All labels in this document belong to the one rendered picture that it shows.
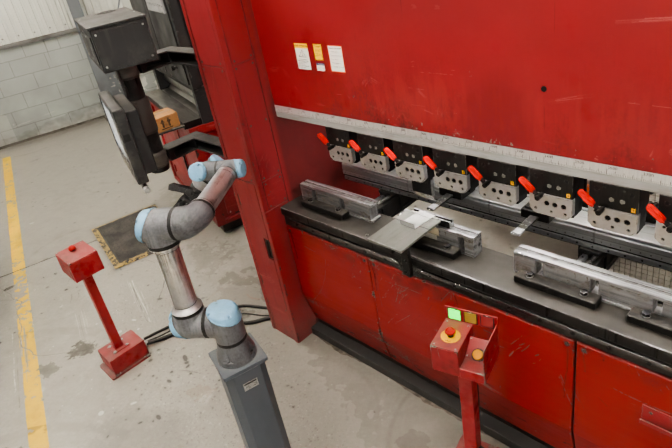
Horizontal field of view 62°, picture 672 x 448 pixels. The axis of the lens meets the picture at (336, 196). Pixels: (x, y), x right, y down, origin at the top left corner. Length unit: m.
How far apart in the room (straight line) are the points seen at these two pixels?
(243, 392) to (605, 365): 1.29
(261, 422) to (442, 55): 1.55
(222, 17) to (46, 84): 6.46
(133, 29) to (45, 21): 6.25
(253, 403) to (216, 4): 1.66
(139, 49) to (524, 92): 1.60
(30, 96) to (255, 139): 6.41
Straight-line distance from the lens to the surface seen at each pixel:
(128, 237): 5.15
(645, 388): 2.17
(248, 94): 2.74
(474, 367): 2.15
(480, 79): 1.98
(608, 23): 1.75
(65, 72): 8.94
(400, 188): 2.83
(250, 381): 2.27
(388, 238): 2.30
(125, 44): 2.62
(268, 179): 2.89
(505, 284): 2.22
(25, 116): 9.01
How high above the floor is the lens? 2.23
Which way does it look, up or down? 27 degrees down
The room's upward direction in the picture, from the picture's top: 11 degrees counter-clockwise
